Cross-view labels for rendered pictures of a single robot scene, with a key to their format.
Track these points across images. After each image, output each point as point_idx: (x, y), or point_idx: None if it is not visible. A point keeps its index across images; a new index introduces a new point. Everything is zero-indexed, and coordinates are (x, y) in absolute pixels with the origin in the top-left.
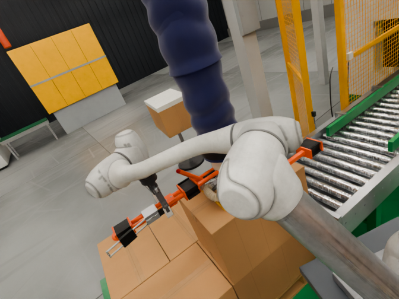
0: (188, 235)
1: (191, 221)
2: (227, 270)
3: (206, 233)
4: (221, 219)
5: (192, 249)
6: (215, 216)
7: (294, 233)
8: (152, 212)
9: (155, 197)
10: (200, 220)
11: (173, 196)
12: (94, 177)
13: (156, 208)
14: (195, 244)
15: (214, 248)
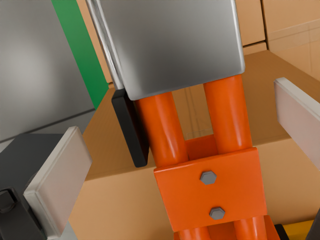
0: (303, 24)
1: (267, 87)
2: (102, 105)
3: (122, 148)
4: (101, 232)
5: (249, 24)
6: (126, 220)
7: None
8: (118, 55)
9: (304, 114)
10: (138, 175)
11: (206, 223)
12: None
13: (155, 93)
14: (260, 37)
15: (117, 123)
